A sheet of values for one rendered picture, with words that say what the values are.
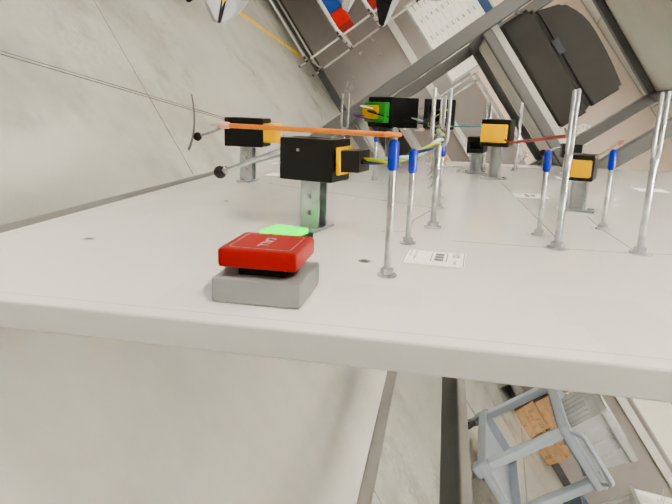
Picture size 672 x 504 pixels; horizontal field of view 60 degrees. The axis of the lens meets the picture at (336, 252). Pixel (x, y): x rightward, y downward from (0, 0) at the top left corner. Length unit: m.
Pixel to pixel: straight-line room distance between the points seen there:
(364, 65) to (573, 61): 6.92
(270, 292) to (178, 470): 0.40
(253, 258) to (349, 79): 8.12
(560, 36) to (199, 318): 1.39
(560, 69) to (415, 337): 1.35
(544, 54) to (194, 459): 1.26
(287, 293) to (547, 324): 0.15
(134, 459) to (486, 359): 0.46
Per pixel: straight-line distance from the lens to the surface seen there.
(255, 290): 0.35
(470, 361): 0.32
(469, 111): 8.11
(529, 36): 1.61
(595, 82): 1.64
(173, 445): 0.73
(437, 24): 8.37
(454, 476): 0.95
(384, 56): 8.40
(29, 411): 0.62
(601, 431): 4.41
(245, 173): 0.94
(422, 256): 0.49
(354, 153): 0.54
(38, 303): 0.39
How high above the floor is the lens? 1.25
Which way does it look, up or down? 16 degrees down
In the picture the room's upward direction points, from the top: 58 degrees clockwise
